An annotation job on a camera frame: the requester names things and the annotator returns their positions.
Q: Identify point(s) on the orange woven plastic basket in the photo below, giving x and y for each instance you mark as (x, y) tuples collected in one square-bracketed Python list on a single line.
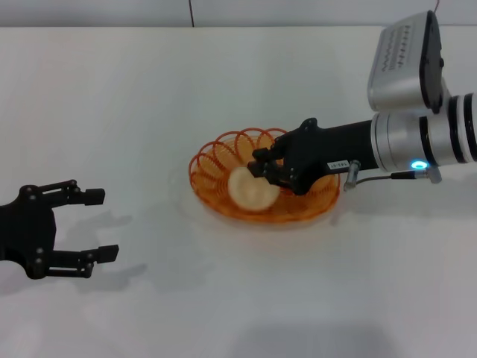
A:
[(220, 179)]

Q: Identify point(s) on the pale round bread bun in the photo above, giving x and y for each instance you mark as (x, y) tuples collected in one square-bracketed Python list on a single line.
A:
[(249, 194)]

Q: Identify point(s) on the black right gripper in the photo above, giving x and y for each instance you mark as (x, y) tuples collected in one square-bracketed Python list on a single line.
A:
[(320, 149)]

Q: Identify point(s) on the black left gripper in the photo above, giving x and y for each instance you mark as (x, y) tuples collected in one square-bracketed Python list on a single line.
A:
[(22, 227)]

